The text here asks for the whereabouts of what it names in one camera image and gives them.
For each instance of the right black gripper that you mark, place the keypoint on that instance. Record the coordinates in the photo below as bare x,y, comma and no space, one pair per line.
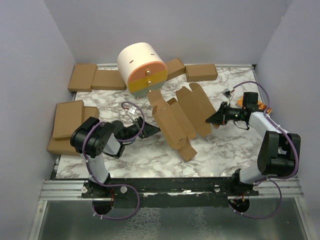
221,116

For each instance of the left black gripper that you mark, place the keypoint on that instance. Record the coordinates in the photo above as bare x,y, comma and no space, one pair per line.
148,130

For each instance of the cardboard box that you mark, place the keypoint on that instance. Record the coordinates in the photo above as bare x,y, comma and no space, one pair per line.
108,80
63,146
175,68
68,117
82,77
201,72
183,117

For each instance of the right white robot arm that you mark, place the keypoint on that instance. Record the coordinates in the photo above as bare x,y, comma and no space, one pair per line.
278,156

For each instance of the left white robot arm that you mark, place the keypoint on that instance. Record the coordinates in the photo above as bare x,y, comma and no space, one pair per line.
94,138

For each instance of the orange paperback book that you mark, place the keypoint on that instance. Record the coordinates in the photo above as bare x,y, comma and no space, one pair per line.
261,105

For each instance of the round pastel drawer cabinet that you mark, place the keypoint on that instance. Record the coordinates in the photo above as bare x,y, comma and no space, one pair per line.
141,69

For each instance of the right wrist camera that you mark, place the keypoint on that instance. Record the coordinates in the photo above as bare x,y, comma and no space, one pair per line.
229,94

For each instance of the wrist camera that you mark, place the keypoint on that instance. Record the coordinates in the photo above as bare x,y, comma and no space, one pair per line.
132,111
229,94

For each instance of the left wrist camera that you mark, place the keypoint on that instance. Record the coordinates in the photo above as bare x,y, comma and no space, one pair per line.
132,111

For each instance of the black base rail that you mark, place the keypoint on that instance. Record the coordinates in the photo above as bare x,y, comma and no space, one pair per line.
176,192

